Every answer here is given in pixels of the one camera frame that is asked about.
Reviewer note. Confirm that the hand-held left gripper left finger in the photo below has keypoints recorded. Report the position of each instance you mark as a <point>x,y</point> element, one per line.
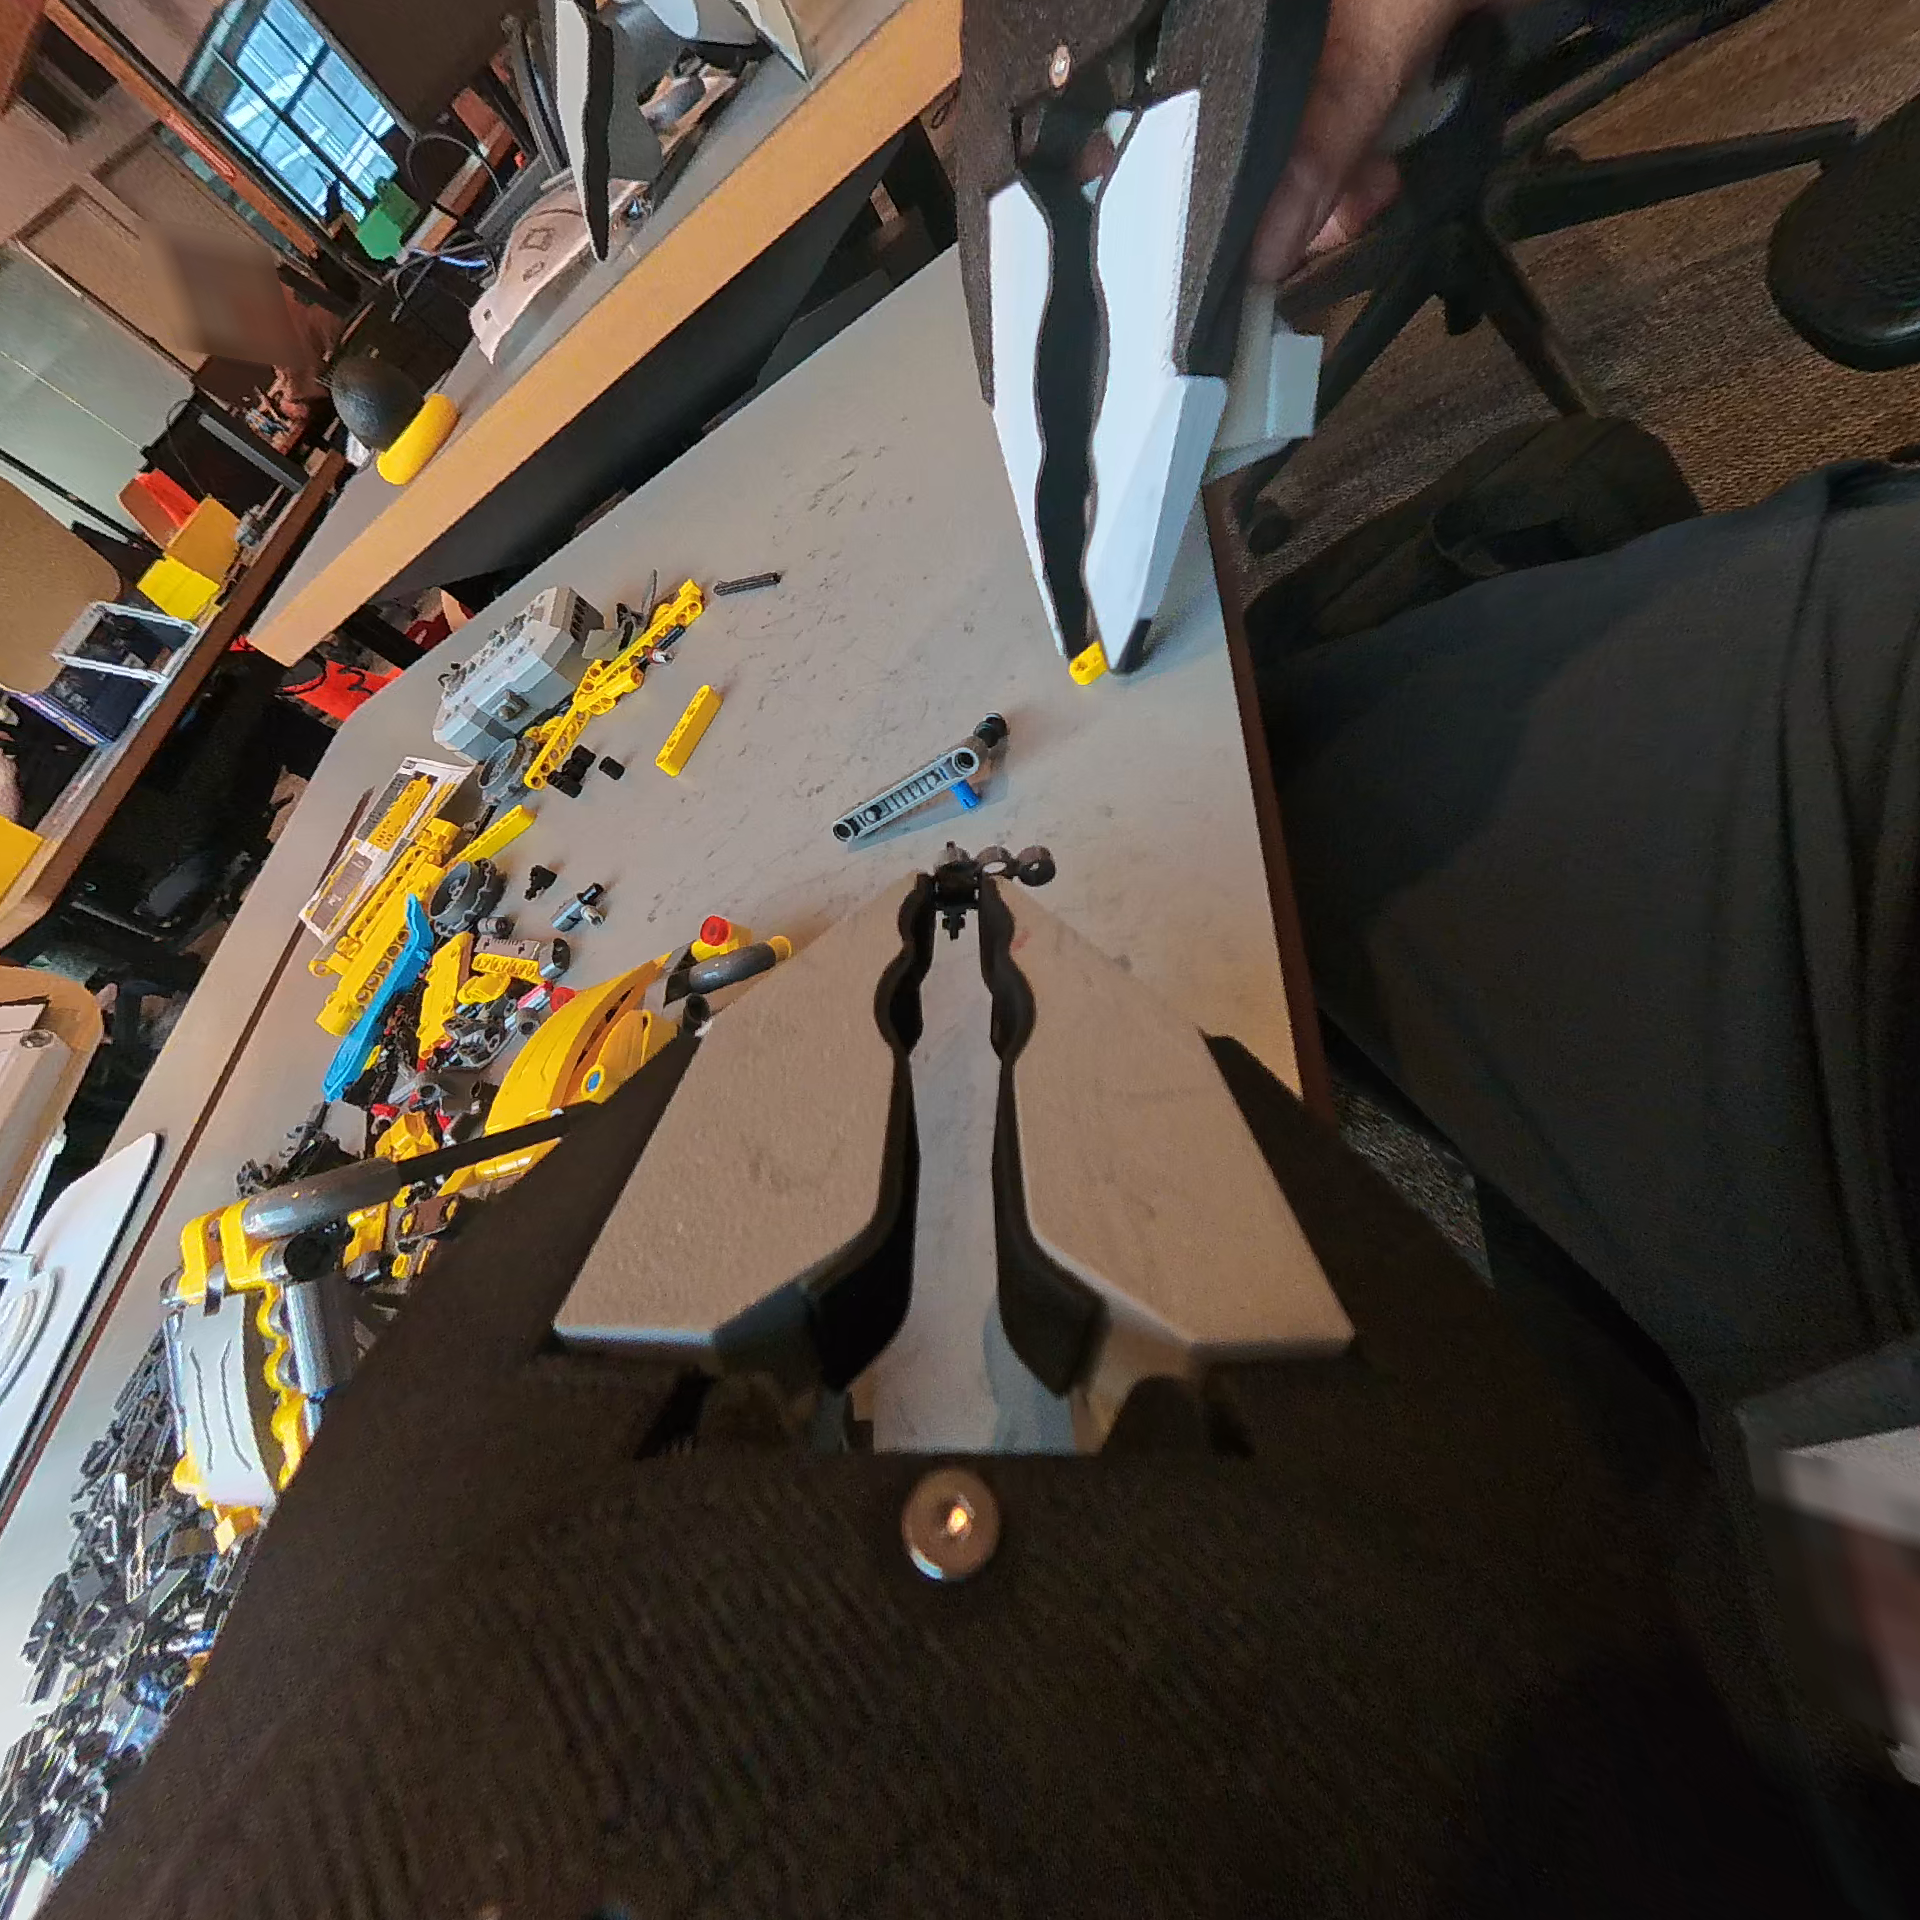
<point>735,1171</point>

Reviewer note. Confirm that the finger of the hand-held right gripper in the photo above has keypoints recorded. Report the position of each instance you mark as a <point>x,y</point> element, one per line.
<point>1149,300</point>
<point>1028,375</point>

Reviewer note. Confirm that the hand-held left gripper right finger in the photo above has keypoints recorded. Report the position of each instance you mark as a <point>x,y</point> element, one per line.
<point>1171,1201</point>

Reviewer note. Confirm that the small yellow building piece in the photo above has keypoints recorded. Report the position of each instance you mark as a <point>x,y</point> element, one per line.
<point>1089,662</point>

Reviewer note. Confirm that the small black connector piece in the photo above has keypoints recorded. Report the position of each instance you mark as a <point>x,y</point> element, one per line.
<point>956,888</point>

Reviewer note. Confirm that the person's right hand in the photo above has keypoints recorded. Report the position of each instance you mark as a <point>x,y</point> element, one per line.
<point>1351,134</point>

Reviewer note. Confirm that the yellow toy vehicle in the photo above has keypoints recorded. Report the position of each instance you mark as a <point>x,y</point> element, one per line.
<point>579,1042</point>

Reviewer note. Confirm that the black office chair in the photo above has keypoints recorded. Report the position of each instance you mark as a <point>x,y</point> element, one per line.
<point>1501,194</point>

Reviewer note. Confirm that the pile of loose building pieces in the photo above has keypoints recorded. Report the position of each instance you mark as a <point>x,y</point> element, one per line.
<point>450,991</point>

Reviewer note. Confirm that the short black axle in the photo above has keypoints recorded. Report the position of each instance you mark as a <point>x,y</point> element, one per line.
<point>746,585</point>

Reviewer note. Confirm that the blue curved building piece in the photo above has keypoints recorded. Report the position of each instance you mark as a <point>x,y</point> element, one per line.
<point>382,1004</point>

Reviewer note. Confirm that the long wooden table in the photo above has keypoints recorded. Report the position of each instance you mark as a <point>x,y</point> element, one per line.
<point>630,300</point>

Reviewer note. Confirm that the grey beam with blue pin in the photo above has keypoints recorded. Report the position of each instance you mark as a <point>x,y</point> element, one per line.
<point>900,795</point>

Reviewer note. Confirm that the short yellow beam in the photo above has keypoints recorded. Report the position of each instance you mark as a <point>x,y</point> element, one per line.
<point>690,731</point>

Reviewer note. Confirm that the printed parts sheet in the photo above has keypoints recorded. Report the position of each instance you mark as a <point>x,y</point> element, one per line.
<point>435,780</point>

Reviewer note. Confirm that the idle grey and black gripper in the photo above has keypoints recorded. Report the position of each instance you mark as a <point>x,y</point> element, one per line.
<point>600,105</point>

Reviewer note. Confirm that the white box device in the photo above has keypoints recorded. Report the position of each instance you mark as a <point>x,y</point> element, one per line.
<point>533,271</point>

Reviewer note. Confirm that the grey motor block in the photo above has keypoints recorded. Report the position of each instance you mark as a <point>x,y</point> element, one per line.
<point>502,674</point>

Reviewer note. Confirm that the yellow cylinder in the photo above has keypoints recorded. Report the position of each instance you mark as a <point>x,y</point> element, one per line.
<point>412,442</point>

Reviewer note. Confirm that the black dome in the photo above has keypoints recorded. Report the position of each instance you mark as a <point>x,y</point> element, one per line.
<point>372,398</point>

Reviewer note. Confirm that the green block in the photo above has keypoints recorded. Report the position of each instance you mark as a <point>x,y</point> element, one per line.
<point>386,225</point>

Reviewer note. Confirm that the white curved panel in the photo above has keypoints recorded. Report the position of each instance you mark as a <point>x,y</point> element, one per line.
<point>75,1290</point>

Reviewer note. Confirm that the pile of black building pieces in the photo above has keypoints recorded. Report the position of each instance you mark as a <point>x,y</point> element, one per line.
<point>105,1605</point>

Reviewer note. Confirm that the window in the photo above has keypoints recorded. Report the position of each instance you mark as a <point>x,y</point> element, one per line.
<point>292,98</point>

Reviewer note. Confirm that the yellow storage bin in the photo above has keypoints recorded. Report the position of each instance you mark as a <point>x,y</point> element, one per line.
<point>189,579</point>

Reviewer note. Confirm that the orange storage bin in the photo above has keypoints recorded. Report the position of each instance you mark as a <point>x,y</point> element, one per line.
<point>155,503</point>

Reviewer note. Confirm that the long yellow beam frame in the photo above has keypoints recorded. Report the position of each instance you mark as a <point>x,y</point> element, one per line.
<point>630,669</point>

